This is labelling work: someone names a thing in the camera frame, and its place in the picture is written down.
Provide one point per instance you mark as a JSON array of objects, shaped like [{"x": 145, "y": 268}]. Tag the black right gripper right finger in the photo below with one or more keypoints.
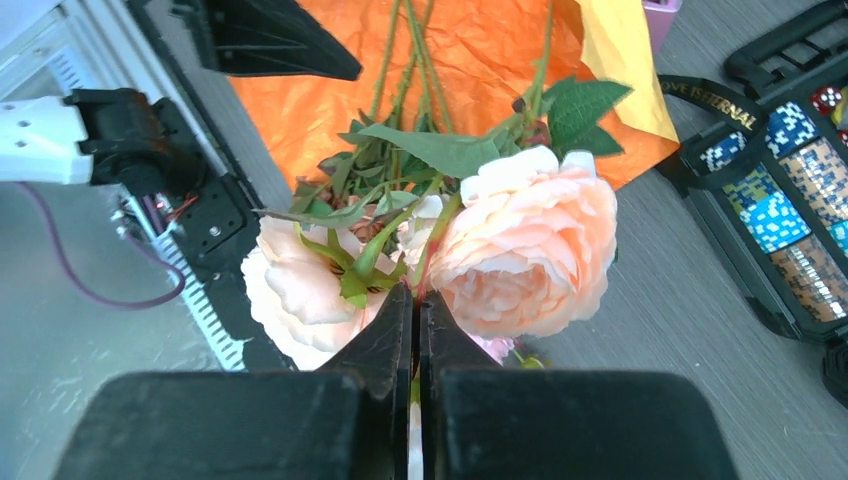
[{"x": 485, "y": 421}]

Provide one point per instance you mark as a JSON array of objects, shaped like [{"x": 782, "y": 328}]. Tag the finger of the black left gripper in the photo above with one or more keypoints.
[{"x": 261, "y": 38}]

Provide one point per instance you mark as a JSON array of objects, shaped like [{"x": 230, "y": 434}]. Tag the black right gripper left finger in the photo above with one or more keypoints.
[{"x": 346, "y": 420}]

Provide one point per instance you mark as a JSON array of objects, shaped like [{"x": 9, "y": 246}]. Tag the peach rose flower stem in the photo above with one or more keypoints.
[{"x": 524, "y": 244}]

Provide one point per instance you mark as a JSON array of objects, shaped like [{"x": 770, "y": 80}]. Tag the orange yellow wrapping paper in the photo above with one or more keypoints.
[{"x": 484, "y": 54}]

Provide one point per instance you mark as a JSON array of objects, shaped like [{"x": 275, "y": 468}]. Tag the orange flower bouquet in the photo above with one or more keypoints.
[{"x": 320, "y": 270}]

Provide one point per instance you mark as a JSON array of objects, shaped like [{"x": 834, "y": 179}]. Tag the black printed ribbon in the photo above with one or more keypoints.
[{"x": 736, "y": 110}]

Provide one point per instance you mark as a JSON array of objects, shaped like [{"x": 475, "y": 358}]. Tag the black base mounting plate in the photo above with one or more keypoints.
[{"x": 216, "y": 225}]

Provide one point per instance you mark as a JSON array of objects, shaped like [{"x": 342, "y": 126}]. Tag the black open poker case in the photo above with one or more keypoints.
[{"x": 781, "y": 231}]

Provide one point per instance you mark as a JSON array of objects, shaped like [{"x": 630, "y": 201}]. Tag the pink metronome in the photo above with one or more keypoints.
[{"x": 660, "y": 16}]

